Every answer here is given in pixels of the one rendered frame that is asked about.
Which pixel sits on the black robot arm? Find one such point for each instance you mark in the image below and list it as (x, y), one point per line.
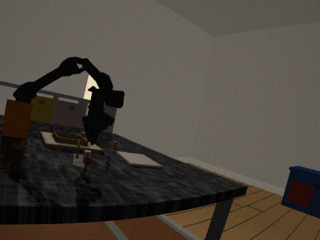
(104, 94)

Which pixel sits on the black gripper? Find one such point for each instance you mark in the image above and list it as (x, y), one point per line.
(93, 124)

